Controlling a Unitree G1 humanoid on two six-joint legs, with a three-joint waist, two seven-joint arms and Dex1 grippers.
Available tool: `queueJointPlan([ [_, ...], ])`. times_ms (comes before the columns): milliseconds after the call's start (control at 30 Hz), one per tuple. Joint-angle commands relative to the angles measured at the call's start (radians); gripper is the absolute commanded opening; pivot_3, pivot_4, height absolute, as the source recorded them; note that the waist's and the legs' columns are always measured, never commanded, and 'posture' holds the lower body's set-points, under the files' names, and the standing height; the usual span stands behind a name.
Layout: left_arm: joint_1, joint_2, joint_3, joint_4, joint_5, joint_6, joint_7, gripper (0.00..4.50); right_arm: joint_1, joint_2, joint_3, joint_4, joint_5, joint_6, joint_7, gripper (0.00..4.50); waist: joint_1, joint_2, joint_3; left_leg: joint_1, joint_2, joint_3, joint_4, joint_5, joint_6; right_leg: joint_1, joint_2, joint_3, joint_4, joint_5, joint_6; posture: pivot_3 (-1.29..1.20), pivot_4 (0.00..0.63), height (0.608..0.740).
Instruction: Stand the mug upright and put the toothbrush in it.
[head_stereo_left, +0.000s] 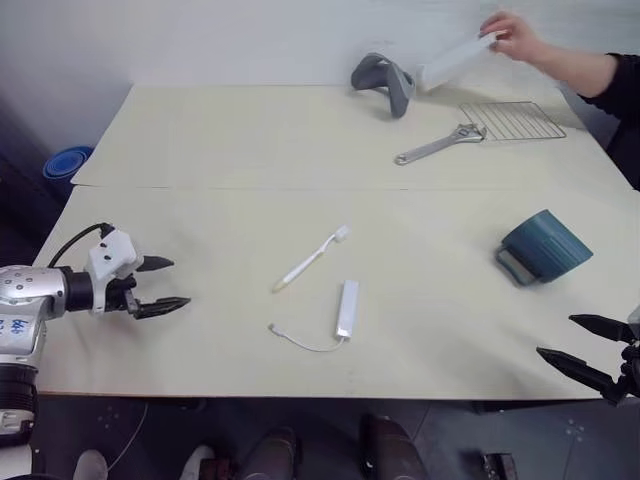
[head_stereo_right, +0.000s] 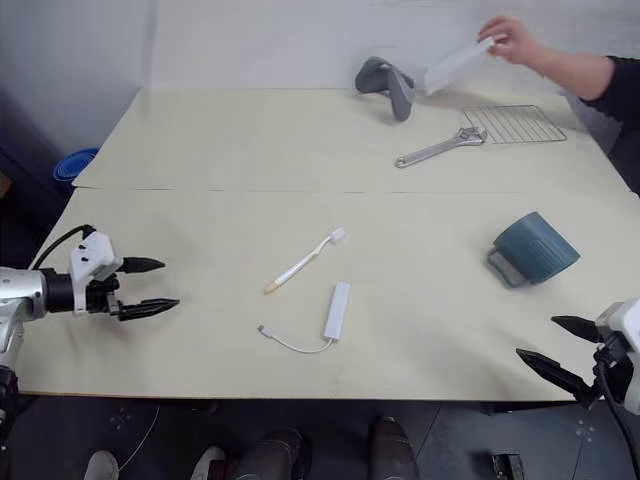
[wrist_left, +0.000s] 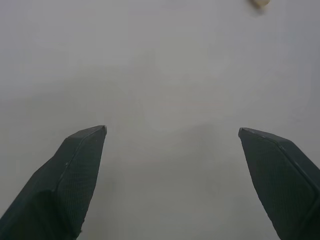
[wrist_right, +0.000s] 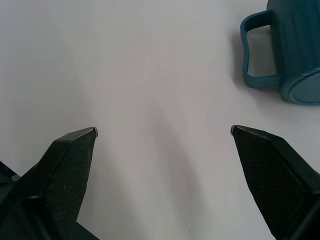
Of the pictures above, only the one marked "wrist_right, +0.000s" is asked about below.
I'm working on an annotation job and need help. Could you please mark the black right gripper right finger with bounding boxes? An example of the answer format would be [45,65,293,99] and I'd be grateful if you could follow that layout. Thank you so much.
[229,124,320,240]

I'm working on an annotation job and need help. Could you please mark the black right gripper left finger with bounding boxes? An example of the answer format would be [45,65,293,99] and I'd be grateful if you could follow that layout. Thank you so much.
[0,126,101,240]

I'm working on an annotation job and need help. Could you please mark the teal ribbed plastic mug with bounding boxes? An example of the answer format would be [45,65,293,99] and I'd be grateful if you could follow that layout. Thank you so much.
[239,0,320,106]

